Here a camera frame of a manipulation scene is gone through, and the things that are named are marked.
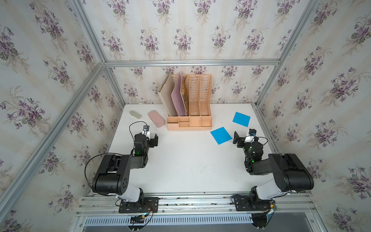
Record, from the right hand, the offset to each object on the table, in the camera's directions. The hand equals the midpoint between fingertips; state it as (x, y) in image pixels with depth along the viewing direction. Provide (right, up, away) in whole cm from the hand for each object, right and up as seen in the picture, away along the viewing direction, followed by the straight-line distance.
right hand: (244, 132), depth 90 cm
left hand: (-62, -1, +3) cm, 62 cm away
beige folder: (-51, +24, -1) cm, 56 cm away
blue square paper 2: (+6, +8, +22) cm, 24 cm away
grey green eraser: (-78, +12, +24) cm, 83 cm away
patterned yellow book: (-38, +28, +21) cm, 52 cm away
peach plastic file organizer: (-25, +24, +34) cm, 48 cm away
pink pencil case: (-60, +8, +20) cm, 63 cm away
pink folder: (-43, +22, +2) cm, 48 cm away
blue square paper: (-12, -3, +11) cm, 17 cm away
